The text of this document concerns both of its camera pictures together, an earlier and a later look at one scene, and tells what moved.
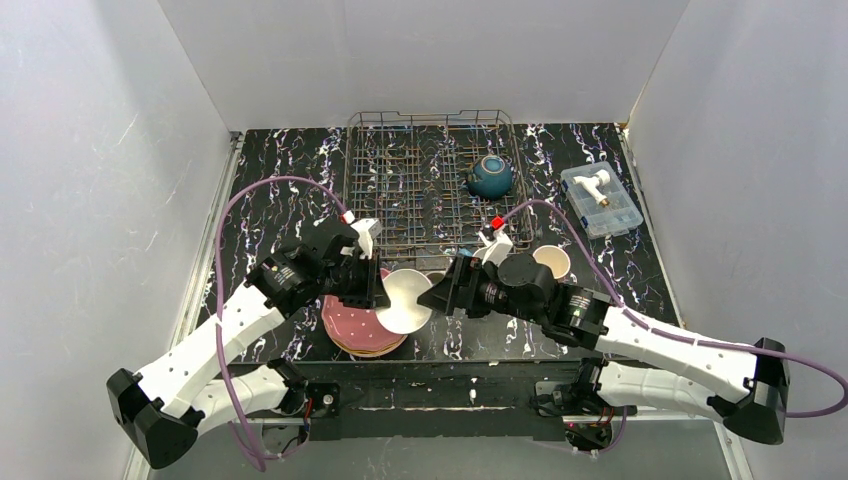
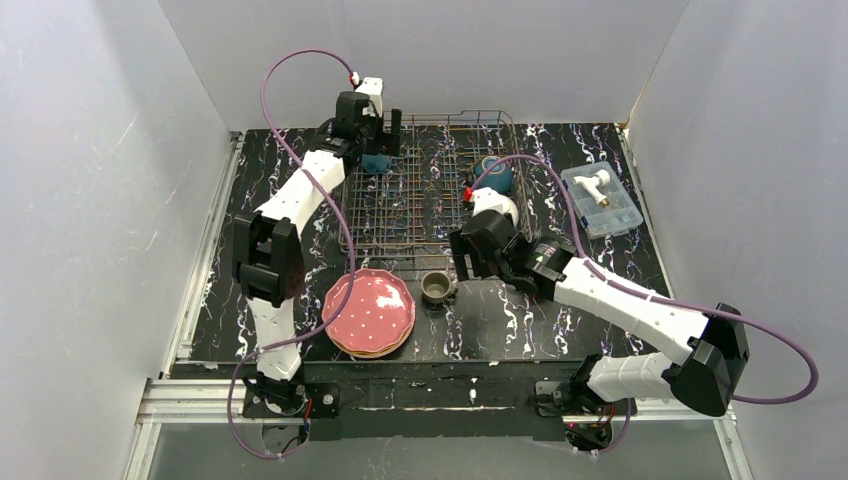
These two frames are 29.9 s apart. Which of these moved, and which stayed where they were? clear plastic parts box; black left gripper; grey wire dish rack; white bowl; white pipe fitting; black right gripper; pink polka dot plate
Moved: black right gripper; white bowl; black left gripper
Stayed: white pipe fitting; pink polka dot plate; clear plastic parts box; grey wire dish rack
